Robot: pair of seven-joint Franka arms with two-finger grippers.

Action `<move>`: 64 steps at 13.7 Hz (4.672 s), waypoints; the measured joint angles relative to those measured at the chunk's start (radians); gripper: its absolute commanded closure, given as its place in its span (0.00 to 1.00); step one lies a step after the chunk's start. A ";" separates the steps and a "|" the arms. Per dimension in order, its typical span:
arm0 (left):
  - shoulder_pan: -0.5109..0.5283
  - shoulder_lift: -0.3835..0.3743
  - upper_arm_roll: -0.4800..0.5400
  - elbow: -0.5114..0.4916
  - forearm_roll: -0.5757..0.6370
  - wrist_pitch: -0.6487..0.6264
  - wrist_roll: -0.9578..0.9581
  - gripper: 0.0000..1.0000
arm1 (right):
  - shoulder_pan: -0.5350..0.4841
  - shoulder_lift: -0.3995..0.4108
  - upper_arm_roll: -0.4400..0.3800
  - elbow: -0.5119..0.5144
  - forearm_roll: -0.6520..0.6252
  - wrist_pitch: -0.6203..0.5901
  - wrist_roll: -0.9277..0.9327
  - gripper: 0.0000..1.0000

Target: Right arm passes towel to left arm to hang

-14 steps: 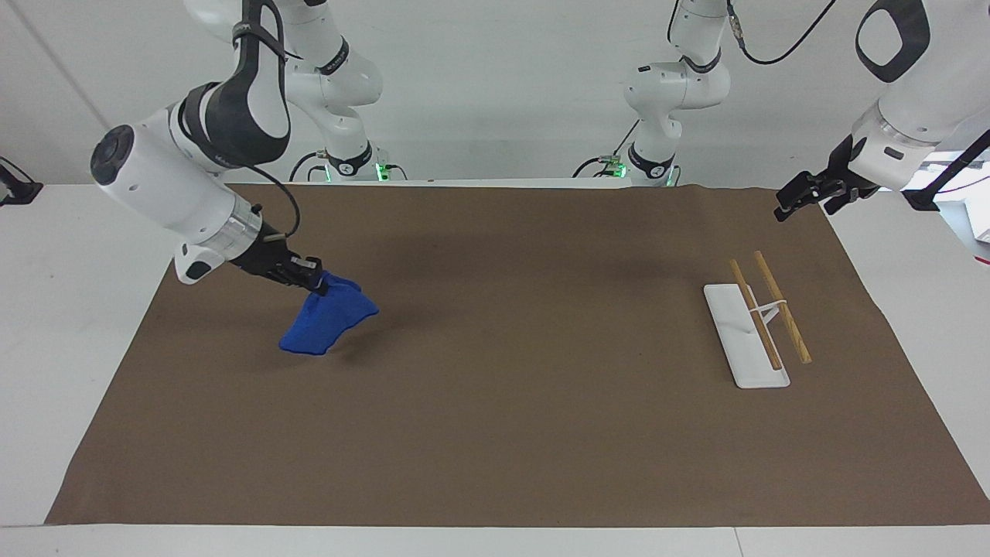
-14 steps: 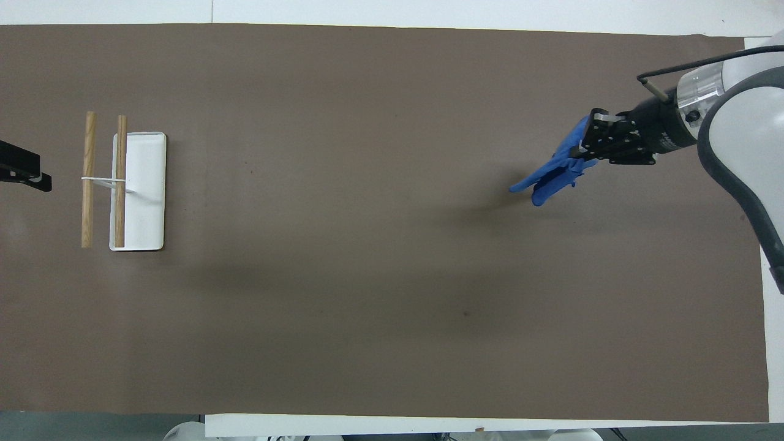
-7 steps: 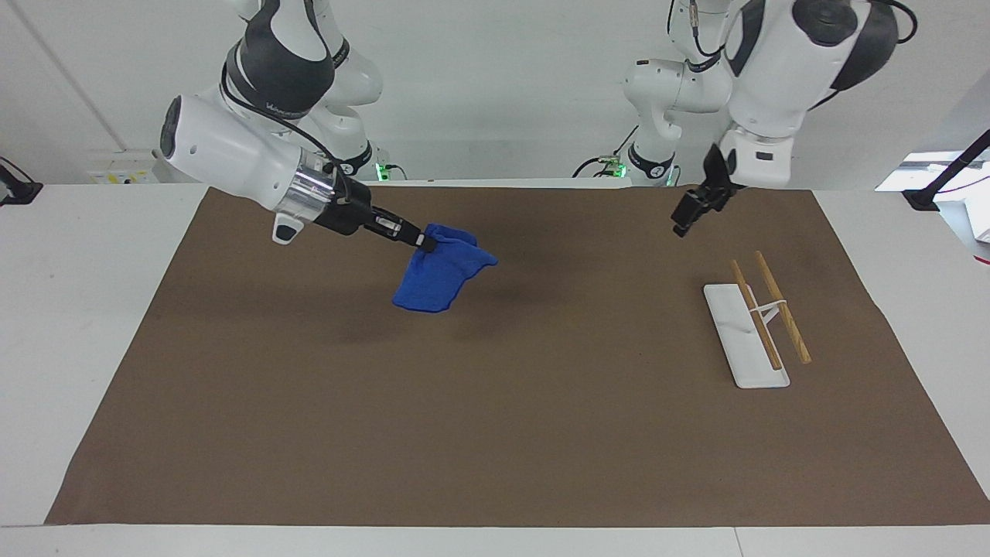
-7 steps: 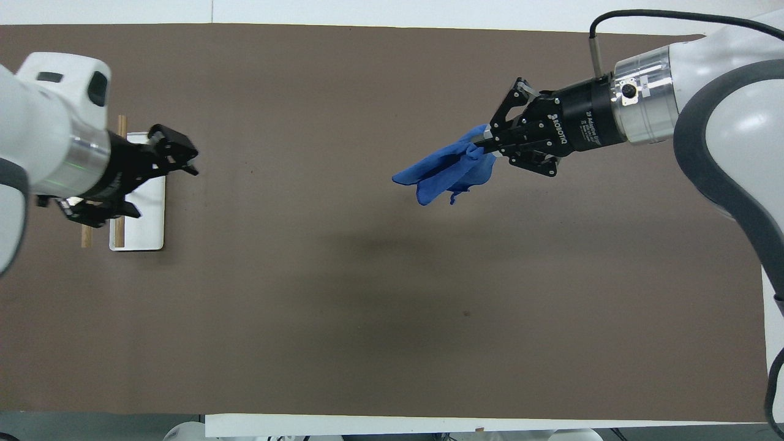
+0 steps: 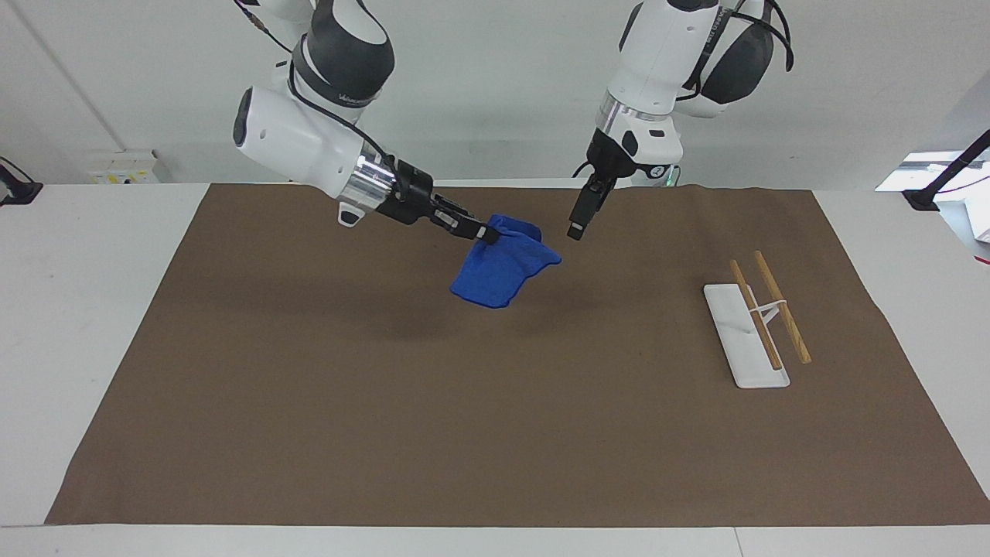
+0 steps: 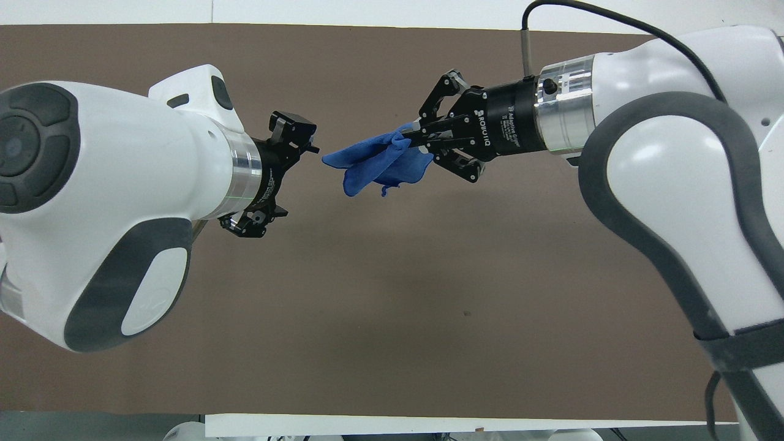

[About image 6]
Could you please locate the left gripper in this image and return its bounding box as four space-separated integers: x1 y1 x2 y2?
219 110 321 239

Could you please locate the blue towel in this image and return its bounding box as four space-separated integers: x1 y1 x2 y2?
322 122 435 198

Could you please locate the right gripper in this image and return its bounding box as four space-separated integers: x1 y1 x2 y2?
409 69 548 184

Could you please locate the black cable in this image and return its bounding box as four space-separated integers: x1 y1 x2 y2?
704 370 725 441
521 0 728 104

